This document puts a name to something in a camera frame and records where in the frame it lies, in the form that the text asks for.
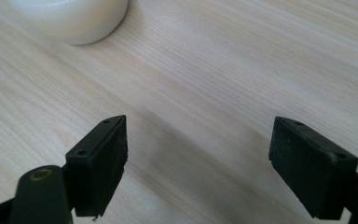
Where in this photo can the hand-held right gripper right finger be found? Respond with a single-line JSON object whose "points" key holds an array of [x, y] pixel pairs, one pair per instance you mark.
{"points": [[310, 168]]}

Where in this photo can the white ceramic bowl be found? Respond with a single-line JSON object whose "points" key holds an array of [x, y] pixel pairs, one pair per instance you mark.
{"points": [[71, 19]]}

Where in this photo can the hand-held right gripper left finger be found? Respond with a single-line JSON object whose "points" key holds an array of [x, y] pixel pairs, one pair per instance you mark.
{"points": [[101, 168]]}

